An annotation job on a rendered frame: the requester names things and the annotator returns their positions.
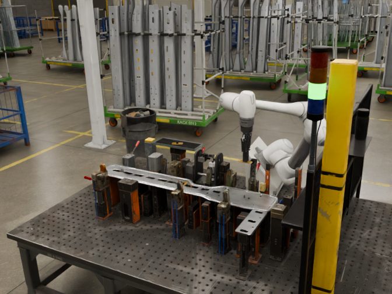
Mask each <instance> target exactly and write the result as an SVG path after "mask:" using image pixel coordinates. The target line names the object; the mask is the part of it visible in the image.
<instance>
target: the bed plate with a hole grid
mask: <svg viewBox="0 0 392 294"><path fill-rule="evenodd" d="M92 188H93V186H92V184H91V185H89V186H87V187H85V188H84V189H82V190H80V191H78V192H77V193H75V194H73V195H72V196H70V197H68V198H66V199H65V200H63V201H61V202H59V203H58V204H56V205H54V206H53V207H51V208H49V209H47V210H46V211H44V212H42V213H41V214H39V215H37V216H35V217H34V218H32V219H30V220H28V221H27V222H25V223H24V224H22V225H20V226H18V227H17V228H15V229H13V230H11V231H10V232H8V233H7V234H6V235H7V238H9V239H11V240H14V241H17V242H20V243H23V244H26V245H28V246H32V247H35V248H37V249H40V250H43V251H46V252H49V253H52V254H55V255H57V256H60V257H64V258H67V259H69V260H72V261H75V262H77V263H81V264H84V265H87V266H89V267H92V268H95V269H98V270H101V271H104V272H107V273H109V274H113V275H116V276H118V277H121V278H124V279H127V280H130V281H132V282H136V283H138V284H141V285H145V286H147V287H150V288H153V289H156V290H159V291H161V292H164V293H168V294H298V290H299V274H300V258H301V249H302V233H303V231H300V230H298V234H297V237H296V238H292V237H291V231H292V229H290V241H289V246H290V248H289V250H288V251H284V255H285V256H284V258H283V260H282V261H281V262H277V261H274V260H269V256H270V240H269V242H268V243H267V245H266V246H265V247H260V246H259V254H262V257H261V258H260V260H259V261H258V263H257V264H252V263H250V262H249V263H248V269H249V270H251V274H250V275H249V276H248V278H247V279H246V281H242V280H239V279H236V278H235V277H236V275H237V274H238V273H239V258H238V257H236V249H237V248H236V247H237V237H236V239H235V240H233V239H230V247H232V250H231V251H229V252H228V253H227V254H226V255H221V254H215V253H214V252H215V251H217V250H218V237H219V232H217V231H215V218H212V223H213V225H212V226H211V232H212V240H213V241H212V242H211V243H210V244H209V246H210V247H207V246H206V245H204V246H203V244H201V242H202V234H203V231H200V225H199V226H198V227H197V228H196V229H195V230H192V229H189V228H188V223H187V224H185V226H184V227H185V231H186V233H187V234H186V235H185V236H184V238H183V239H182V240H176V239H174V238H173V237H172V236H173V226H170V225H166V224H165V223H166V222H167V221H168V220H169V217H168V216H167V217H166V218H164V219H163V220H162V221H159V220H155V219H151V218H150V217H147V216H142V215H141V214H140V220H142V221H145V222H144V223H143V224H142V225H141V226H139V227H134V226H130V225H126V224H123V223H119V222H118V221H119V220H120V219H122V215H121V210H120V209H118V208H119V207H120V206H121V204H119V205H118V206H116V207H115V208H113V209H112V212H113V215H112V216H111V217H109V218H106V219H105V220H102V219H96V218H94V217H95V216H96V209H95V204H96V200H95V192H94V189H92ZM338 257H339V258H340V259H339V263H338V265H337V269H336V275H335V285H334V294H392V204H388V203H383V202H378V201H372V200H368V199H362V198H356V197H353V199H352V201H351V204H350V206H349V211H348V215H345V218H344V221H343V223H342V225H341V230H340V236H339V247H338Z"/></svg>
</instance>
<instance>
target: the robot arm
mask: <svg viewBox="0 0 392 294"><path fill-rule="evenodd" d="M219 103H220V105H221V106H222V107H223V108H224V109H227V110H230V111H235V112H237V113H238V114H239V115H240V117H239V118H240V121H239V124H240V131H241V132H242V133H243V135H242V137H243V138H241V151H242V152H243V162H247V161H249V151H250V149H249V148H250V145H251V135H252V133H251V132H252V131H253V125H254V114H255V112H256V109H262V110H268V111H274V112H278V113H285V114H290V115H293V116H296V117H299V118H300V119H301V121H302V123H303V124H304V126H305V128H304V137H303V139H302V140H301V142H300V144H299V145H298V146H297V148H296V150H295V151H294V153H293V154H292V152H293V145H292V144H291V142H290V141H289V140H287V139H279V140H277V141H275V142H273V143H272V144H270V145H269V146H267V147H266V148H265V149H264V150H261V149H260V148H259V147H256V148H255V149H256V151H257V153H255V154H254V157H255V158H256V159H257V160H258V161H259V163H260V164H261V166H262V167H263V168H264V170H266V164H270V169H272V168H274V167H275V168H276V171H277V173H278V175H279V177H280V178H281V180H282V182H283V183H284V184H285V185H286V186H288V187H294V186H295V169H296V168H297V167H299V168H302V169H303V165H302V164H303V162H304V161H305V160H306V158H307V157H308V156H309V154H310V141H311V132H312V121H311V120H308V119H307V118H306V114H307V101H300V102H295V103H289V104H284V103H274V102H270V101H261V100H256V98H255V95H254V93H253V92H251V91H248V90H244V91H242V92H241V94H237V93H229V92H227V93H223V94H222V95H221V96H220V99H219ZM325 138H326V120H325V119H323V120H322V121H321V125H320V129H319V131H318V138H317V145H318V146H324V143H325Z"/></svg>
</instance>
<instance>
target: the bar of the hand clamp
mask: <svg viewBox="0 0 392 294"><path fill-rule="evenodd" d="M250 161H252V164H251V167H250V182H249V183H251V179H252V177H253V178H254V180H255V179H256V170H257V159H255V158H252V159H251V160H250ZM253 184H254V181H253Z"/></svg>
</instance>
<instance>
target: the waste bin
mask: <svg viewBox="0 0 392 294"><path fill-rule="evenodd" d="M120 118H121V133H122V137H123V138H125V143H126V148H127V154H130V153H131V152H132V151H133V150H134V148H135V145H136V144H137V142H138V141H139V142H140V143H139V145H138V146H137V148H136V149H135V150H134V154H133V155H135V158H137V157H142V158H146V155H145V140H146V139H147V138H155V134H158V126H157V123H156V111H154V110H151V109H149V108H143V107H134V108H128V109H126V110H123V111H122V112H121V113H120Z"/></svg>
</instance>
